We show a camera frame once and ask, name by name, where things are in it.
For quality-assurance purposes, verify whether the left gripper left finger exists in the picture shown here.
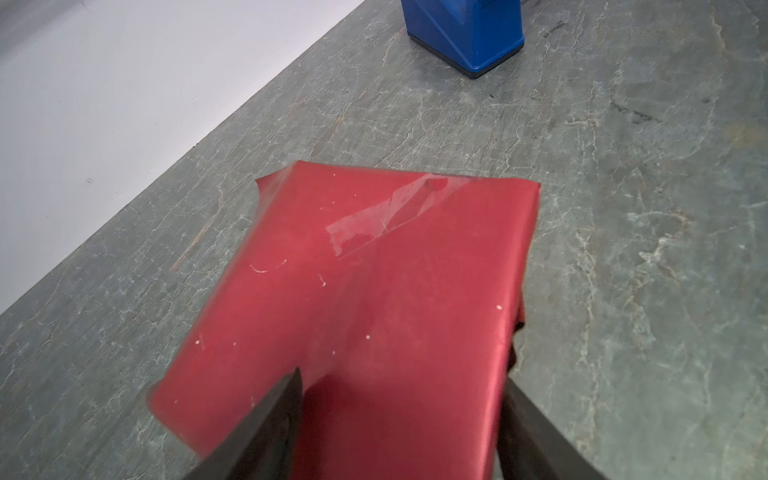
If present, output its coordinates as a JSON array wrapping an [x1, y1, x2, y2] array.
[[184, 369, 303, 480]]

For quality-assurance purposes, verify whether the blue tape dispenser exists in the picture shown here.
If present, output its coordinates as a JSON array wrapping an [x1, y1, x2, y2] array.
[[401, 0, 525, 79]]

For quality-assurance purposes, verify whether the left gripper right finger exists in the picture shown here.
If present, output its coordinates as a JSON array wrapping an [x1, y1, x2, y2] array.
[[497, 379, 605, 480]]

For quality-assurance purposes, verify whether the dark red wrapping paper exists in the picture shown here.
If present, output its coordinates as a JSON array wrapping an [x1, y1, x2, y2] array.
[[148, 162, 540, 479]]

